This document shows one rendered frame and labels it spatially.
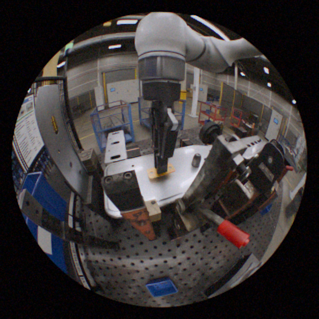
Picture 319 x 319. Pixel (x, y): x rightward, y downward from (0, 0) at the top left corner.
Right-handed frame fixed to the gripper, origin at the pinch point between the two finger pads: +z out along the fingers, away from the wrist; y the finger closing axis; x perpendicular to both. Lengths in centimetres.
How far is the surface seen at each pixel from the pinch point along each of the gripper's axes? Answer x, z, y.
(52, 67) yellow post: 57, -59, 44
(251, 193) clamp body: -17.5, -1.1, -21.7
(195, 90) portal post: -279, -18, 337
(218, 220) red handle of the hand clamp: -1.0, -5.5, -20.7
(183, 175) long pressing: -6.8, 5.9, -2.9
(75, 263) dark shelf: 31.3, 4.2, -24.6
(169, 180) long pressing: -1.6, 6.0, -3.1
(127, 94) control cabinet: -40, 24, 795
